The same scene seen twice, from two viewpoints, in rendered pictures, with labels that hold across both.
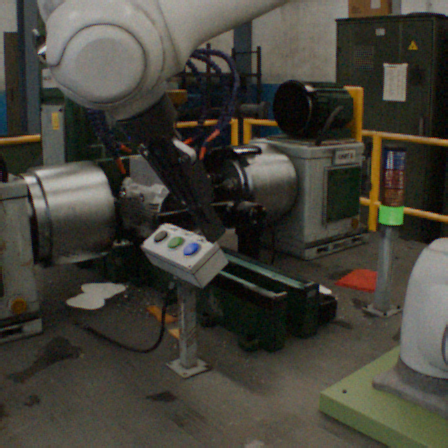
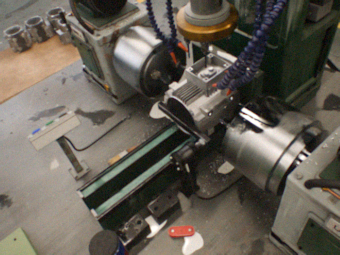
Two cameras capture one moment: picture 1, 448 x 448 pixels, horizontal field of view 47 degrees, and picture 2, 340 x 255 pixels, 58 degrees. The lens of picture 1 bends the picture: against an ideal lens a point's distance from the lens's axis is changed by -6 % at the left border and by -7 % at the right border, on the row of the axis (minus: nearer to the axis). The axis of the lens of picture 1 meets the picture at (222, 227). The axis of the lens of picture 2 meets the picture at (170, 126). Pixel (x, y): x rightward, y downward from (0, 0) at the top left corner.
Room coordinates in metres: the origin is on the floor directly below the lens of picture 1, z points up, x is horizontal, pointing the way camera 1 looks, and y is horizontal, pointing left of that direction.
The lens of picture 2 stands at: (1.42, -0.64, 1.80)
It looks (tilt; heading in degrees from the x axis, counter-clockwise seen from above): 48 degrees down; 96
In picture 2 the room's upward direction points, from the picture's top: 10 degrees counter-clockwise
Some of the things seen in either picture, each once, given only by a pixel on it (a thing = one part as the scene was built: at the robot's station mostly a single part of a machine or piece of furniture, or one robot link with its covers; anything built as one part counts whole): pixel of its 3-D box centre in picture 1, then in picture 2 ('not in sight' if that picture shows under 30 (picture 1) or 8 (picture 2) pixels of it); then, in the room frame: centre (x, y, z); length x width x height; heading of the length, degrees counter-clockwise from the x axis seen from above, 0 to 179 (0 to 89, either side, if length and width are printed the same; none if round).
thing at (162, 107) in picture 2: (196, 212); (182, 122); (1.40, 0.07, 1.01); 0.26 x 0.04 x 0.03; 128
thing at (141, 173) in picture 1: (155, 171); (209, 75); (1.50, 0.19, 1.11); 0.12 x 0.11 x 0.07; 38
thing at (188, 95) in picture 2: (163, 206); (201, 101); (1.47, 0.16, 1.02); 0.20 x 0.19 x 0.19; 38
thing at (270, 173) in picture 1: (254, 183); (280, 149); (1.68, -0.10, 1.04); 0.41 x 0.25 x 0.25; 128
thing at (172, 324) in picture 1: (168, 322); (131, 152); (1.17, 0.13, 0.80); 0.21 x 0.05 x 0.01; 33
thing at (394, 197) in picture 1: (392, 195); not in sight; (1.23, -0.41, 1.10); 0.06 x 0.06 x 0.04
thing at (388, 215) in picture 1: (391, 214); not in sight; (1.23, -0.41, 1.05); 0.06 x 0.06 x 0.04
